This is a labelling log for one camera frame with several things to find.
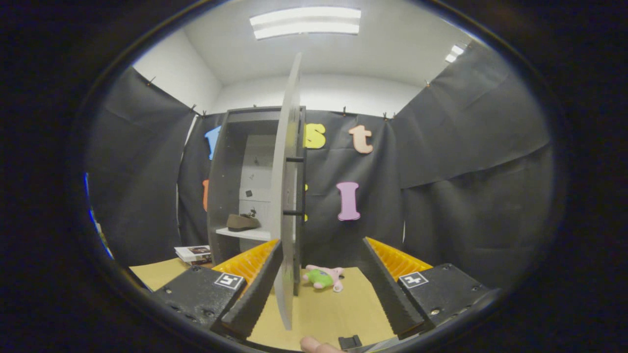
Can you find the dark brown book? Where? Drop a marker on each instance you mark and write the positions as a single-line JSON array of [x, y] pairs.
[[202, 262]]

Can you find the grey shoe cabinet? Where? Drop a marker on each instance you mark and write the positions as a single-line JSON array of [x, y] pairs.
[[223, 186]]

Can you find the large ceiling light panel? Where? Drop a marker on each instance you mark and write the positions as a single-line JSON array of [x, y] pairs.
[[306, 22]]

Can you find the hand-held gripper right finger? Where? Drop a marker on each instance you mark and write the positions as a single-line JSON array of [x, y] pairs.
[[390, 294]]

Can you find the small ceiling light panel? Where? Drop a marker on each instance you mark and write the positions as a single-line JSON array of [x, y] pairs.
[[455, 53]]

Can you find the green and pink plush toy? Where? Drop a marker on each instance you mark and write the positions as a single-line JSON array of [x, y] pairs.
[[319, 279]]

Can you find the grey shoe cabinet door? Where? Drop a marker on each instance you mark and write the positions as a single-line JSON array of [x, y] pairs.
[[283, 196]]

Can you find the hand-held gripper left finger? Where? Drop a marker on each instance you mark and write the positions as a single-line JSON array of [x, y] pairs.
[[257, 291]]

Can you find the black backdrop cloth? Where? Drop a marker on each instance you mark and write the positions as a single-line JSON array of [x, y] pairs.
[[466, 171]]

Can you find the brown shoe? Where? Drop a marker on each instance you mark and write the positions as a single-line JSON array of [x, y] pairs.
[[240, 224]]

